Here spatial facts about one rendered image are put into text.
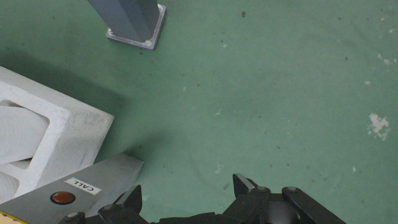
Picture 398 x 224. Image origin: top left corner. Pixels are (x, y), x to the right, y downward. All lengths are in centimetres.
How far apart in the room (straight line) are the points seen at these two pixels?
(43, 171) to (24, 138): 7
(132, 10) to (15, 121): 29
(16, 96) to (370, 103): 94
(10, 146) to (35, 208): 14
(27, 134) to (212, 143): 39
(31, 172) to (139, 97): 28
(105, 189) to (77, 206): 6
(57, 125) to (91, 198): 15
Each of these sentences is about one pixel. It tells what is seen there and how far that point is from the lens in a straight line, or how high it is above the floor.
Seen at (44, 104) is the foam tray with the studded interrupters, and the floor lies 18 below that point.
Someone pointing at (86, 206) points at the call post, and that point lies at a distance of 27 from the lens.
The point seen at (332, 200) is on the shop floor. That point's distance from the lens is 70.
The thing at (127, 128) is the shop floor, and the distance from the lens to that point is 51.
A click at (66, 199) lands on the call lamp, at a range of 28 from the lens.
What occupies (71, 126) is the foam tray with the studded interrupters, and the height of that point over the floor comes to 16.
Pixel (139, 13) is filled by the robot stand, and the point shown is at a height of 13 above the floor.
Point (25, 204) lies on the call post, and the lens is 27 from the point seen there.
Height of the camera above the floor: 48
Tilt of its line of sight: 84 degrees down
